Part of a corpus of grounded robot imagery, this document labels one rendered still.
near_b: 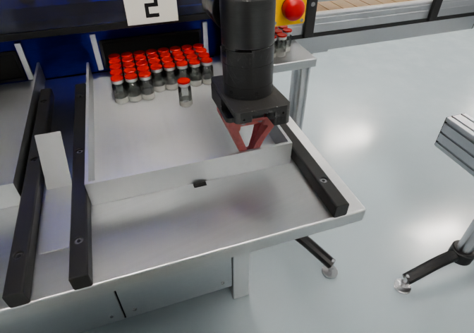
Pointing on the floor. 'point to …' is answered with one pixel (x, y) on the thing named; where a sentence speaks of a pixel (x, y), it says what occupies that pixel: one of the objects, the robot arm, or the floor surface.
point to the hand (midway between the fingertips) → (247, 153)
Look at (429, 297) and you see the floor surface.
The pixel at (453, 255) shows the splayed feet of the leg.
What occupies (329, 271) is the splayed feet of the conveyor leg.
